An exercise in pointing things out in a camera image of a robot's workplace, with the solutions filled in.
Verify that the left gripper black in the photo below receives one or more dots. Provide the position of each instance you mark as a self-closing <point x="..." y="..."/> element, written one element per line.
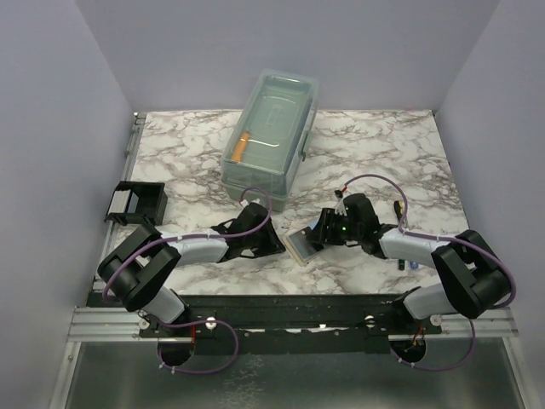
<point x="273" y="244"/>

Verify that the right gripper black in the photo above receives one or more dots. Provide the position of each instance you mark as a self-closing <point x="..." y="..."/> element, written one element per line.
<point x="321" y="233"/>

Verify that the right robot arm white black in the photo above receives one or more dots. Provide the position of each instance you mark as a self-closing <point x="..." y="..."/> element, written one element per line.
<point x="471" y="279"/>

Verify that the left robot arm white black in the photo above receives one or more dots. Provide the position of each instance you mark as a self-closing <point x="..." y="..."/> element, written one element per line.
<point x="136" y="271"/>

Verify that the black card box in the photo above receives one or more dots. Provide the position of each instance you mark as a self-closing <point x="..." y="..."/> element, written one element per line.
<point x="137" y="202"/>

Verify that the orange tool inside toolbox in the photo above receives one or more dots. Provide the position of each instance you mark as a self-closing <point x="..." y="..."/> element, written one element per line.
<point x="240" y="146"/>

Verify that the translucent green plastic toolbox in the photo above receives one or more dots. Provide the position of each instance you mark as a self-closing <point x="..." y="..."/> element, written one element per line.
<point x="279" y="116"/>

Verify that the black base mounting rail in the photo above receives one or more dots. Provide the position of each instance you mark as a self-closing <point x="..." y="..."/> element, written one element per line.
<point x="291" y="324"/>

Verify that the aluminium extrusion rail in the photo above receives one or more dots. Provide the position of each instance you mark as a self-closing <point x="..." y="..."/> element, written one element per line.
<point x="105" y="325"/>

